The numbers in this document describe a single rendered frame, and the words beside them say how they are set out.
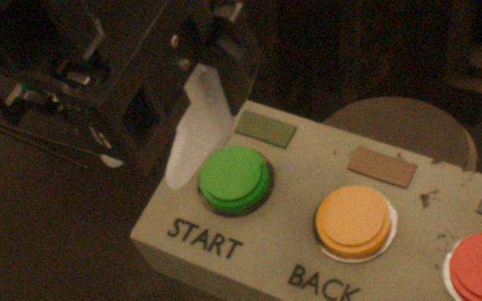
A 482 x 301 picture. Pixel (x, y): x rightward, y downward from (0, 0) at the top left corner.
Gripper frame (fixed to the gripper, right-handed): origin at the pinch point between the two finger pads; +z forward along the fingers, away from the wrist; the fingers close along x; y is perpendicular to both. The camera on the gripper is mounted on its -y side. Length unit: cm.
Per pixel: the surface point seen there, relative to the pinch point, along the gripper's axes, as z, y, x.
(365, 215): 5.6, -0.2, 8.0
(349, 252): 5.9, 1.9, 8.0
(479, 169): 88, -48, -3
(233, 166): 5.5, -0.3, -0.2
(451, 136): 20.5, -14.5, 6.9
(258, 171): 5.5, -0.6, 1.4
